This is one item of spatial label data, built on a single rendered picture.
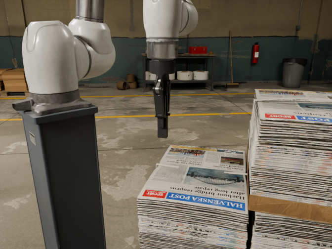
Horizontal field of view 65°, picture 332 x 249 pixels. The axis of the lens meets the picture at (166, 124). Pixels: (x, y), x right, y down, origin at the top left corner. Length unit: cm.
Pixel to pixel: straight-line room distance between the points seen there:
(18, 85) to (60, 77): 582
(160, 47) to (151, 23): 6
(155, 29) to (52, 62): 33
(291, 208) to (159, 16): 55
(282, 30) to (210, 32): 198
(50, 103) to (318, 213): 78
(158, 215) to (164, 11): 53
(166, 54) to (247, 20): 702
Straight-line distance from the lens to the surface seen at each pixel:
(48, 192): 97
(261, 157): 61
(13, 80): 672
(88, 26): 102
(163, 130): 80
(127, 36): 714
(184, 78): 663
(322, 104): 78
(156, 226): 74
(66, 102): 89
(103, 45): 103
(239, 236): 72
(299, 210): 67
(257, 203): 66
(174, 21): 73
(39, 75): 88
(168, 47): 72
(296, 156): 62
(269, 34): 796
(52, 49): 87
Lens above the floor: 122
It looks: 18 degrees down
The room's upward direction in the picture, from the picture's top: straight up
